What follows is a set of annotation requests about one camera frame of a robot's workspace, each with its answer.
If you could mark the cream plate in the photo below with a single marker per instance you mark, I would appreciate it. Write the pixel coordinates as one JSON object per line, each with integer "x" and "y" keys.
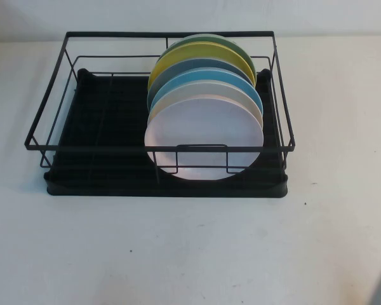
{"x": 217, "y": 90}

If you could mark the light blue plate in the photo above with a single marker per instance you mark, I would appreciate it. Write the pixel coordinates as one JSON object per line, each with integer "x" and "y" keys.
{"x": 228, "y": 79}
{"x": 203, "y": 127}

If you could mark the yellow plate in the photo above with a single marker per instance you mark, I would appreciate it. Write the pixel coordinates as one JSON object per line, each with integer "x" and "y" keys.
{"x": 203, "y": 51}

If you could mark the green plate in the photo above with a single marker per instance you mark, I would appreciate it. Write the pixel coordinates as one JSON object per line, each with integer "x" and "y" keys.
{"x": 211, "y": 39}

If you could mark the dark blue-grey plate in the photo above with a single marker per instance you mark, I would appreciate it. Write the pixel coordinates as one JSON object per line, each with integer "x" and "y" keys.
{"x": 193, "y": 65}

